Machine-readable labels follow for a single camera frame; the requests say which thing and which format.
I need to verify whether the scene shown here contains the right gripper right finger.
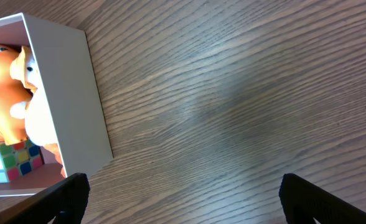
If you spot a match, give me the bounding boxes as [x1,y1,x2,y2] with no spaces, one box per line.
[279,173,366,224]

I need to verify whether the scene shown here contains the pastel rubik's cube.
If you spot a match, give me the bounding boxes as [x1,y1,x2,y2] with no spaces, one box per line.
[0,140,44,183]

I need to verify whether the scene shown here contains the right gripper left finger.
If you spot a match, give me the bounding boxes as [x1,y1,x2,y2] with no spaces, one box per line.
[0,173,90,224]

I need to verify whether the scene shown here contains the white duck figurine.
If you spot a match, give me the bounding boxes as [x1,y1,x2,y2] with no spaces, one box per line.
[10,46,63,164]

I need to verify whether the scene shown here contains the orange dog figurine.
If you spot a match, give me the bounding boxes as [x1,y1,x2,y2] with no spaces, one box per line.
[0,45,32,145]

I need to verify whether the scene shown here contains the white box maroon interior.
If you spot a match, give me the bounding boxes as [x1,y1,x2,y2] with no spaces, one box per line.
[0,13,113,197]

